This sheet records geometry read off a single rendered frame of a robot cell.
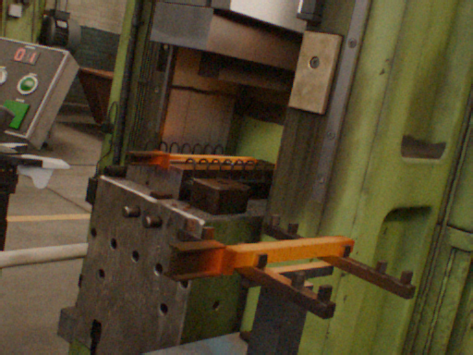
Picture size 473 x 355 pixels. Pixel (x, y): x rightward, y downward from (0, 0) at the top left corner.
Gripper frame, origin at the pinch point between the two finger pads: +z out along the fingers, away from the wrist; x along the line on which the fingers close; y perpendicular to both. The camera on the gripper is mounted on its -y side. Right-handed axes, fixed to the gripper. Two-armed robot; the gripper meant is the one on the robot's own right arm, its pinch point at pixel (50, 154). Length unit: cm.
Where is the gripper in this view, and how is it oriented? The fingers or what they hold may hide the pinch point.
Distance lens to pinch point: 127.1
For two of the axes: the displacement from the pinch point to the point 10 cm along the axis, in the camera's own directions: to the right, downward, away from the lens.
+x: 7.3, 2.6, -6.3
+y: -2.0, 9.7, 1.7
